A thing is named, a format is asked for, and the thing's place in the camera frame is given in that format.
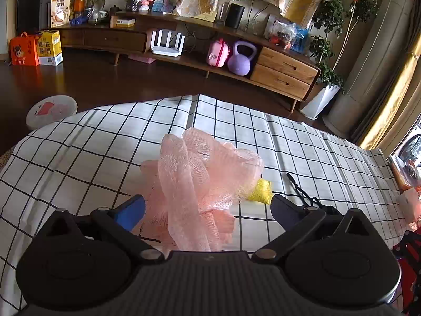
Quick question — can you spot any pink plush toy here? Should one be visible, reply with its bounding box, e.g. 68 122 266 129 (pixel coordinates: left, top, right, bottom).
398 187 420 224

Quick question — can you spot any black cylindrical speaker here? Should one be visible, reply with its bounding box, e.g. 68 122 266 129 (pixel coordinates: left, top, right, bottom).
224 3 245 29

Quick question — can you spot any orange gift box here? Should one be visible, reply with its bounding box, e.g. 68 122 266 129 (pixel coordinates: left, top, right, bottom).
9 32 39 66

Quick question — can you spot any golden curtain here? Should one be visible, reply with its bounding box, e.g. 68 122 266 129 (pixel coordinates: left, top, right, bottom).
359 32 421 151

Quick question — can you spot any pink toy backpack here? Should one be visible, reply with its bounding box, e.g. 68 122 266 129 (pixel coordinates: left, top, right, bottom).
206 38 230 68

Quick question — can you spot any checkered white tablecloth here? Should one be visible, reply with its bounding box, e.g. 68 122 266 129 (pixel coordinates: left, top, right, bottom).
1 95 408 315

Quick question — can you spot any white wifi router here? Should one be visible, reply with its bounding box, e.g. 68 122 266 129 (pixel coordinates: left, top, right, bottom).
150 29 186 58

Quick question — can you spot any pink mesh bath pouf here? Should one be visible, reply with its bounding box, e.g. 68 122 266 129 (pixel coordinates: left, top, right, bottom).
132 128 264 253

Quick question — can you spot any yellow soft object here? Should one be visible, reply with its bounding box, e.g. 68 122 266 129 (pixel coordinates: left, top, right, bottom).
246 178 273 205

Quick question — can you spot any potted green plant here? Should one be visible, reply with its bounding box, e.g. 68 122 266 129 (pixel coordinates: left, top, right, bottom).
299 0 378 120

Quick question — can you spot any round white floor cushion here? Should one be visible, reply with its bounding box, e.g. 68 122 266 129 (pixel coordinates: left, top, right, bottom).
26 95 78 131

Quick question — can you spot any purple kettlebell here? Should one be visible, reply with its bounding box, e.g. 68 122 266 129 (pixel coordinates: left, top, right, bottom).
228 41 257 76

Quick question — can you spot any bag of snacks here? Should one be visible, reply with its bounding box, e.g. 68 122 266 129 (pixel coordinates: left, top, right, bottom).
269 20 298 50

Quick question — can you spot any wooden tv cabinet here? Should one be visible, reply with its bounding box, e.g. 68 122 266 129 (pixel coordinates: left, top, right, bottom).
58 12 320 111

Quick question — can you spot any blue plastic bag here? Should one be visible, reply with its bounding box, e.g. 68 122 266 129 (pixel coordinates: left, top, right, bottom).
291 24 309 53

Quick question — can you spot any yellow milk carton box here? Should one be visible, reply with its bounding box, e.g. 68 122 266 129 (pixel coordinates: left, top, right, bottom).
35 31 63 66

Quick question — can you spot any washing machine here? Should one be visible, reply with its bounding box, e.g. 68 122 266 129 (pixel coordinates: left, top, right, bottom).
393 117 421 168

